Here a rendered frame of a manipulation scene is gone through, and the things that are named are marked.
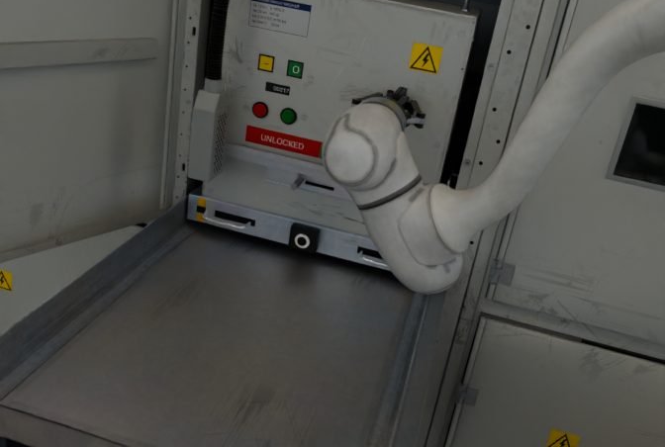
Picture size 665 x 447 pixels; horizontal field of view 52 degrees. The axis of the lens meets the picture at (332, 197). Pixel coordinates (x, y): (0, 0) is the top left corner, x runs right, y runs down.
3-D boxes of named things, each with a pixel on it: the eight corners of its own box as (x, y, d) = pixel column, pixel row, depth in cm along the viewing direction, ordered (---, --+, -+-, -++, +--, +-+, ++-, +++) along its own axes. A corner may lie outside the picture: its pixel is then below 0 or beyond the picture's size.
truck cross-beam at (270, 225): (427, 281, 139) (434, 255, 136) (186, 219, 148) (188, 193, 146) (430, 270, 143) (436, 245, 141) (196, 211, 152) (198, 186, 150)
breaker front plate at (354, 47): (420, 258, 138) (474, 21, 120) (200, 203, 146) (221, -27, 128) (420, 255, 139) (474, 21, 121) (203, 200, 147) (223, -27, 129)
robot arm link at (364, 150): (326, 116, 102) (364, 191, 105) (295, 142, 88) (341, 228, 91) (388, 85, 98) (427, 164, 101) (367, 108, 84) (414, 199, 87)
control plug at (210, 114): (209, 183, 132) (217, 97, 126) (186, 178, 133) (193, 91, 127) (225, 171, 139) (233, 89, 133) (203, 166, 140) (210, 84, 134)
